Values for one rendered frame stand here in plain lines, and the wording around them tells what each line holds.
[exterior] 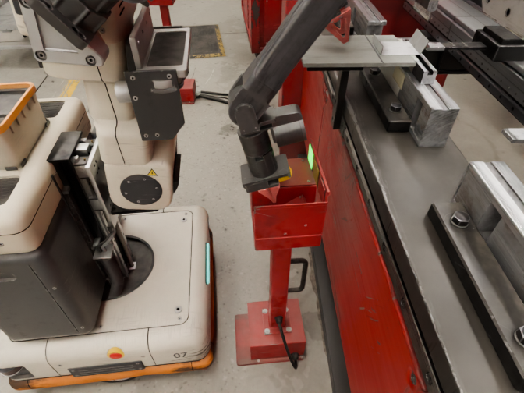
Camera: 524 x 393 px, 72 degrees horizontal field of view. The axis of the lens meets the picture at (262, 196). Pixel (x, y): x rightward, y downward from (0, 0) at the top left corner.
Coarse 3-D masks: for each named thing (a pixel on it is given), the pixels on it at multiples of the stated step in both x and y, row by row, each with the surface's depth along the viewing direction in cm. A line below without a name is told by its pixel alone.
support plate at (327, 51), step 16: (320, 48) 90; (336, 48) 90; (352, 48) 90; (368, 48) 90; (304, 64) 83; (320, 64) 83; (336, 64) 83; (352, 64) 83; (368, 64) 83; (384, 64) 84; (400, 64) 84
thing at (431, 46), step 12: (480, 36) 92; (492, 36) 89; (504, 36) 86; (516, 36) 86; (432, 48) 89; (444, 48) 89; (456, 48) 89; (468, 48) 89; (480, 48) 89; (492, 48) 87; (504, 48) 85; (516, 48) 85; (492, 60) 87; (504, 60) 87; (516, 60) 87
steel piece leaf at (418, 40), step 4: (416, 32) 90; (420, 32) 88; (412, 36) 91; (416, 36) 90; (420, 36) 88; (424, 36) 86; (412, 40) 91; (416, 40) 89; (420, 40) 88; (424, 40) 86; (428, 40) 84; (412, 44) 90; (416, 44) 89; (420, 44) 87; (424, 44) 85; (416, 48) 88; (420, 48) 87; (420, 52) 86
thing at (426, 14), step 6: (420, 0) 82; (426, 0) 80; (432, 0) 78; (438, 0) 78; (414, 6) 88; (420, 6) 84; (426, 6) 80; (432, 6) 79; (420, 12) 84; (426, 12) 82; (426, 18) 82
